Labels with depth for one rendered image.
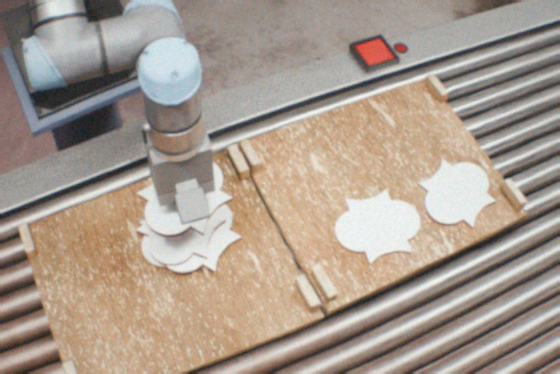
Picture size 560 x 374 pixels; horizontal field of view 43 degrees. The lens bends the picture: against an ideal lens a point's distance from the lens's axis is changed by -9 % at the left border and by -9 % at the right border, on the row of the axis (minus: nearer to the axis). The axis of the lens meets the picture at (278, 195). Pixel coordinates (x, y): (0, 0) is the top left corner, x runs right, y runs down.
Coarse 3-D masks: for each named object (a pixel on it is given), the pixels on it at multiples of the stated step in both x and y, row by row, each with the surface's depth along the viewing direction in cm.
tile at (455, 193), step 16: (448, 176) 132; (464, 176) 132; (480, 176) 133; (432, 192) 130; (448, 192) 131; (464, 192) 131; (480, 192) 131; (432, 208) 129; (448, 208) 129; (464, 208) 129; (480, 208) 129; (448, 224) 127
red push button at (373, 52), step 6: (372, 42) 152; (378, 42) 152; (360, 48) 151; (366, 48) 151; (372, 48) 151; (378, 48) 151; (384, 48) 151; (366, 54) 150; (372, 54) 150; (378, 54) 150; (384, 54) 150; (390, 54) 150; (366, 60) 149; (372, 60) 149; (378, 60) 149; (384, 60) 149
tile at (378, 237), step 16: (384, 192) 130; (352, 208) 128; (368, 208) 128; (384, 208) 128; (400, 208) 128; (336, 224) 126; (352, 224) 127; (368, 224) 127; (384, 224) 127; (400, 224) 127; (416, 224) 127; (352, 240) 125; (368, 240) 125; (384, 240) 125; (400, 240) 125; (368, 256) 123
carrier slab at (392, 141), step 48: (384, 96) 143; (432, 96) 143; (288, 144) 136; (336, 144) 136; (384, 144) 137; (432, 144) 137; (288, 192) 131; (336, 192) 131; (288, 240) 126; (336, 240) 126; (432, 240) 126; (480, 240) 127; (336, 288) 121
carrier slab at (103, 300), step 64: (128, 192) 130; (256, 192) 130; (64, 256) 122; (128, 256) 123; (256, 256) 124; (64, 320) 116; (128, 320) 117; (192, 320) 117; (256, 320) 118; (320, 320) 119
